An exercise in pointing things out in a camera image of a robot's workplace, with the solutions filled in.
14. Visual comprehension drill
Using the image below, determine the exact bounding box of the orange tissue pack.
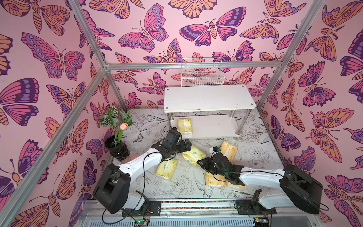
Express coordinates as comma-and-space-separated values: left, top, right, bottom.
220, 141, 238, 162
205, 173, 226, 188
226, 182, 246, 190

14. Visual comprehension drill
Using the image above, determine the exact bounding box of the yellow floral tissue pack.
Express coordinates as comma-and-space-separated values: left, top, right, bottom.
156, 160, 178, 181
182, 146, 206, 167
178, 118, 193, 133

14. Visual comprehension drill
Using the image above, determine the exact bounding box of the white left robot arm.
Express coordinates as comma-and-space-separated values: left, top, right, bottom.
93, 127, 192, 214

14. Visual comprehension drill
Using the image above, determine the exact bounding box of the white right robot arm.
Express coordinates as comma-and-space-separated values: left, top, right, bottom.
197, 153, 323, 215

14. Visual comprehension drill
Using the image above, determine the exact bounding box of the white two-tier shelf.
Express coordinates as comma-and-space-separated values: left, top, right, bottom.
164, 85, 256, 139

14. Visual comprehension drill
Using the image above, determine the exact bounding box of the black ribbed vase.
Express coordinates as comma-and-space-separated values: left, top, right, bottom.
105, 136, 130, 161

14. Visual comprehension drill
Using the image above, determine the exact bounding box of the pink tulip flower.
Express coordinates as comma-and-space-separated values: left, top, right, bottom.
120, 123, 128, 131

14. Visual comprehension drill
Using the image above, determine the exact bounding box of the green artificial plant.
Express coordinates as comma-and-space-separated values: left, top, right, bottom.
97, 106, 133, 146

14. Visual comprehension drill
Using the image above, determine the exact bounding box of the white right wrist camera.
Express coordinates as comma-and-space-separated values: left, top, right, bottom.
209, 147, 221, 156

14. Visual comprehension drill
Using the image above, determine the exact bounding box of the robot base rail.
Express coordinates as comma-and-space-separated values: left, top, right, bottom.
76, 198, 323, 227

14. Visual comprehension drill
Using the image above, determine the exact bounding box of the white wire basket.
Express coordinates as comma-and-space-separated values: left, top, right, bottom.
180, 58, 225, 87

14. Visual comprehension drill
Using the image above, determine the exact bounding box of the aluminium frame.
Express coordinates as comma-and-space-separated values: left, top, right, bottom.
0, 0, 327, 225

